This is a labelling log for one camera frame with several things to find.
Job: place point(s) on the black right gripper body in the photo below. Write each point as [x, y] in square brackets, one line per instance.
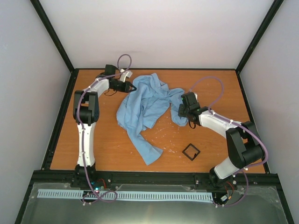
[182, 114]

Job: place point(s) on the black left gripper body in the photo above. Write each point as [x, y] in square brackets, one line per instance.
[119, 88]

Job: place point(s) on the light blue shirt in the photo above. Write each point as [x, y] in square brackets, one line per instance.
[142, 108]

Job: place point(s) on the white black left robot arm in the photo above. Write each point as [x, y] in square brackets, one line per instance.
[86, 112]

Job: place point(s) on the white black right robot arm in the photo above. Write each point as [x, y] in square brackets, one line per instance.
[243, 142]

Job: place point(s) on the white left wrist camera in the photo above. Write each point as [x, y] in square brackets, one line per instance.
[125, 74]

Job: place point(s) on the black square frame tray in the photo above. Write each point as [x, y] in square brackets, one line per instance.
[191, 152]

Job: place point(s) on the light blue slotted cable duct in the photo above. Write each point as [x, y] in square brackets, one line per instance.
[146, 196]

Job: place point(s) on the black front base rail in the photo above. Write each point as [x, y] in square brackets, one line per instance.
[113, 179]

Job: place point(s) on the black left rear frame post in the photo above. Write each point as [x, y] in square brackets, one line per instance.
[52, 33]

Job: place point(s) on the black frame post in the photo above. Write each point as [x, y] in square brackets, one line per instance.
[52, 33]
[275, 6]

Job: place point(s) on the black right rear frame post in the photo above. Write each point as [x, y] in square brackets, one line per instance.
[275, 6]

